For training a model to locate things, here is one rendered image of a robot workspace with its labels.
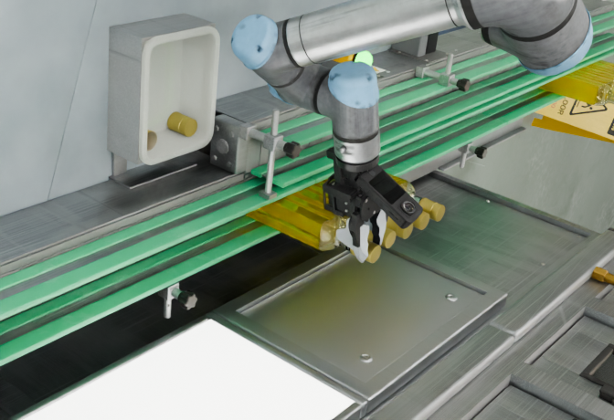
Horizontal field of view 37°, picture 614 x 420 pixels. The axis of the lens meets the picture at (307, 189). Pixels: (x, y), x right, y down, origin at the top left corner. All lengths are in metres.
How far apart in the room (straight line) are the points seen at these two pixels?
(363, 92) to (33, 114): 0.52
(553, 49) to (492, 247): 0.81
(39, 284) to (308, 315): 0.50
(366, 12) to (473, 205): 1.02
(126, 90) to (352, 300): 0.56
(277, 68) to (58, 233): 0.43
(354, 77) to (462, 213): 0.86
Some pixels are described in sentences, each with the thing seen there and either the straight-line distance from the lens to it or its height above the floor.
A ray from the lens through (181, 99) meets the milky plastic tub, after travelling 1.70.
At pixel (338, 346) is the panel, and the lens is 1.59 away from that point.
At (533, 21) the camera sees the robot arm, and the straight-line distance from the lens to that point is 1.29.
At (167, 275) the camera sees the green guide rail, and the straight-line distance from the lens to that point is 1.56.
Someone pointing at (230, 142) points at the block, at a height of 0.87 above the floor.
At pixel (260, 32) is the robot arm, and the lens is 1.37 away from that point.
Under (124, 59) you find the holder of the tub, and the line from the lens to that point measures 1.56.
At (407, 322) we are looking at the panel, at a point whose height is 1.24.
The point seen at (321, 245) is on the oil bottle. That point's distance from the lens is 1.66.
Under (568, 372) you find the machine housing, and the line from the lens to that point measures 1.74.
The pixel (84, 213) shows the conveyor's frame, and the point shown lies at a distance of 1.55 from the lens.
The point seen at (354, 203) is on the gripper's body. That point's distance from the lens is 1.53.
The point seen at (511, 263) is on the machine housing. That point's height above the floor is 1.24.
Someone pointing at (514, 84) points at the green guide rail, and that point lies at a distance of 2.46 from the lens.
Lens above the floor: 1.89
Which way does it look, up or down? 32 degrees down
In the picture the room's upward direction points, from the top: 114 degrees clockwise
